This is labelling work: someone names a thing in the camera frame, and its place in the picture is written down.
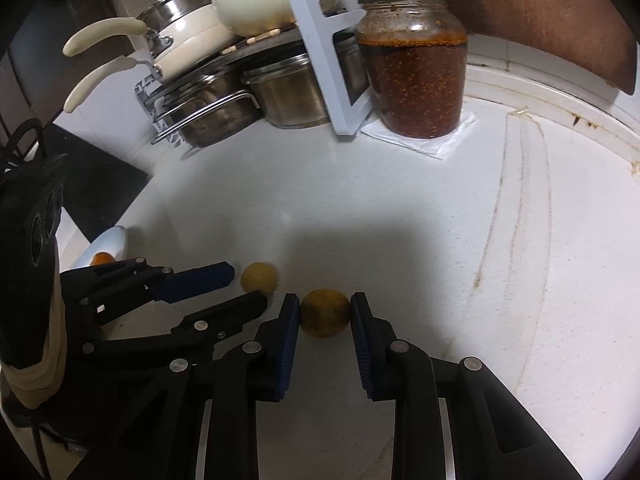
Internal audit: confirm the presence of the patterned trivet mat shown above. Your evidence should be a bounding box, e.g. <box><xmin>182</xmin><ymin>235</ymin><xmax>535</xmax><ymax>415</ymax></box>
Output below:
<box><xmin>219</xmin><ymin>22</ymin><xmax>297</xmax><ymax>55</ymax></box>

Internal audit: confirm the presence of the small orange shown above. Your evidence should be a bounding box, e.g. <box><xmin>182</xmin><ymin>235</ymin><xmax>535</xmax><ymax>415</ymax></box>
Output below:
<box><xmin>90</xmin><ymin>252</ymin><xmax>116</xmax><ymax>266</ymax></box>

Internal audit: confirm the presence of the white folded paper towel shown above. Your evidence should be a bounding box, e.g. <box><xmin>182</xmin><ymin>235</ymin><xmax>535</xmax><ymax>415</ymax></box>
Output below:
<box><xmin>360</xmin><ymin>109</ymin><xmax>478</xmax><ymax>162</ymax></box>

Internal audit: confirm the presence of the glass jar green lid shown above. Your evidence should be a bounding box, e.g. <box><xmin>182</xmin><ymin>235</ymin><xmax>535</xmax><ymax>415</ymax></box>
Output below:
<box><xmin>355</xmin><ymin>0</ymin><xmax>468</xmax><ymax>139</ymax></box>

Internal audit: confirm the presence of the steel pan with handle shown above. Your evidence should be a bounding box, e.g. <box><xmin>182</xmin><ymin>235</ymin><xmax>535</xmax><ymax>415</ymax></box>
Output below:
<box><xmin>150</xmin><ymin>66</ymin><xmax>262</xmax><ymax>148</ymax></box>

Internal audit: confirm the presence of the black knife block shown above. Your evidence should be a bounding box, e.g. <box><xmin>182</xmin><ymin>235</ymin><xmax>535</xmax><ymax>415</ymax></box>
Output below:
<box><xmin>43</xmin><ymin>124</ymin><xmax>151</xmax><ymax>242</ymax></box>

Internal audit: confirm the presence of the steel pot under shelf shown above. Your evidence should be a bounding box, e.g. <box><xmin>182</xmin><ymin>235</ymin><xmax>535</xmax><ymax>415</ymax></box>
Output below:
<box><xmin>240</xmin><ymin>34</ymin><xmax>371</xmax><ymax>130</ymax></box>

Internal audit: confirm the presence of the small yellow fruit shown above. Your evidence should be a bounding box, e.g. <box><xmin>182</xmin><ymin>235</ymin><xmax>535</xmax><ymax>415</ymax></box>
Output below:
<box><xmin>240</xmin><ymin>262</ymin><xmax>279</xmax><ymax>295</ymax></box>

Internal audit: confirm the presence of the pale blue oval plate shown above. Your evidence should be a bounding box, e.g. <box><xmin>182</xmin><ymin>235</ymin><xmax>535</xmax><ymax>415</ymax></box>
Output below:
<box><xmin>70</xmin><ymin>226</ymin><xmax>128</xmax><ymax>270</ymax></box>

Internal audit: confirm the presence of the small brown round fruit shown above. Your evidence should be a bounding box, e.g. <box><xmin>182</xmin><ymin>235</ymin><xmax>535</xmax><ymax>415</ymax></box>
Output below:
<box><xmin>300</xmin><ymin>288</ymin><xmax>349</xmax><ymax>338</ymax></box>

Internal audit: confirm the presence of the steel pot cream handle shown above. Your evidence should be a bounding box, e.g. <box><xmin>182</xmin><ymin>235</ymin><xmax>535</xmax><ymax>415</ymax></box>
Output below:
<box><xmin>63</xmin><ymin>0</ymin><xmax>212</xmax><ymax>58</ymax></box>

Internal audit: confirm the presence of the cream saucepan with handle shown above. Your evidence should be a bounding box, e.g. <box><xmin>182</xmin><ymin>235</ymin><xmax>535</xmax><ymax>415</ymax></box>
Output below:
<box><xmin>63</xmin><ymin>3</ymin><xmax>235</xmax><ymax>114</ymax></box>

